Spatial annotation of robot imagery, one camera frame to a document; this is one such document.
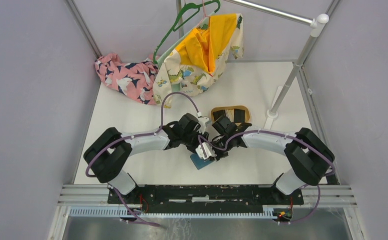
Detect teal card holder wallet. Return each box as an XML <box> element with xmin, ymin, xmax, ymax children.
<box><xmin>190</xmin><ymin>153</ymin><xmax>214</xmax><ymax>170</ymax></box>

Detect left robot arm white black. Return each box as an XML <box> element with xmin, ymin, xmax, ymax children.
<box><xmin>83</xmin><ymin>113</ymin><xmax>211</xmax><ymax>204</ymax></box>

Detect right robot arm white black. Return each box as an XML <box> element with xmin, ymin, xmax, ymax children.
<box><xmin>211</xmin><ymin>116</ymin><xmax>335</xmax><ymax>204</ymax></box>

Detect black cards in tray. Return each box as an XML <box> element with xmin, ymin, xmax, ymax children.
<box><xmin>212</xmin><ymin>108</ymin><xmax>246</xmax><ymax>123</ymax></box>

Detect oval wooden tray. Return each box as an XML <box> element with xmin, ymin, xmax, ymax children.
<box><xmin>210</xmin><ymin>105</ymin><xmax>251</xmax><ymax>126</ymax></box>

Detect mint green cloth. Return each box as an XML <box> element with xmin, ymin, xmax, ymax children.
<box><xmin>157</xmin><ymin>16</ymin><xmax>209</xmax><ymax>92</ymax></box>

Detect dinosaur print yellow jacket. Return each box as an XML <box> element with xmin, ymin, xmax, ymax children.
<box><xmin>153</xmin><ymin>13</ymin><xmax>244</xmax><ymax>108</ymax></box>

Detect pink patterned cloth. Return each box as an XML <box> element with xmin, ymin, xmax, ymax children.
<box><xmin>94</xmin><ymin>53</ymin><xmax>159</xmax><ymax>105</ymax></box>

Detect green clothes hanger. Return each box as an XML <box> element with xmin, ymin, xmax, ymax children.
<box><xmin>153</xmin><ymin>0</ymin><xmax>221</xmax><ymax>65</ymax></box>

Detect silver clothes rack pole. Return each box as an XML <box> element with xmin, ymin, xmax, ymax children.
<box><xmin>229</xmin><ymin>0</ymin><xmax>330</xmax><ymax>129</ymax></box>

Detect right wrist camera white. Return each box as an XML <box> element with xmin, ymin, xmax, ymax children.
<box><xmin>195</xmin><ymin>142</ymin><xmax>216</xmax><ymax>161</ymax></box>

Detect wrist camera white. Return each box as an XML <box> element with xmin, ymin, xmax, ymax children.
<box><xmin>197</xmin><ymin>111</ymin><xmax>211</xmax><ymax>134</ymax></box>
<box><xmin>195</xmin><ymin>142</ymin><xmax>216</xmax><ymax>161</ymax></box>

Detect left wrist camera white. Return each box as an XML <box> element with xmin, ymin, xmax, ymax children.
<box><xmin>197</xmin><ymin>111</ymin><xmax>211</xmax><ymax>134</ymax></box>

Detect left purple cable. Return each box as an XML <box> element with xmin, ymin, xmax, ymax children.
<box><xmin>85</xmin><ymin>92</ymin><xmax>201</xmax><ymax>229</ymax></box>

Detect purple cable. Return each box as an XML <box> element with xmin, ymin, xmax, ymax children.
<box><xmin>85</xmin><ymin>92</ymin><xmax>201</xmax><ymax>229</ymax></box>
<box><xmin>197</xmin><ymin>129</ymin><xmax>337</xmax><ymax>225</ymax></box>

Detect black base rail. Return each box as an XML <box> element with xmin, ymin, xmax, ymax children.
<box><xmin>122</xmin><ymin>184</ymin><xmax>304</xmax><ymax>214</ymax></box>

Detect white slotted cable duct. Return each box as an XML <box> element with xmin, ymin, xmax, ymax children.
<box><xmin>68</xmin><ymin>205</ymin><xmax>277</xmax><ymax>220</ymax></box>

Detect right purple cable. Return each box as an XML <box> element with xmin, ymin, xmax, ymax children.
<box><xmin>197</xmin><ymin>129</ymin><xmax>337</xmax><ymax>225</ymax></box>

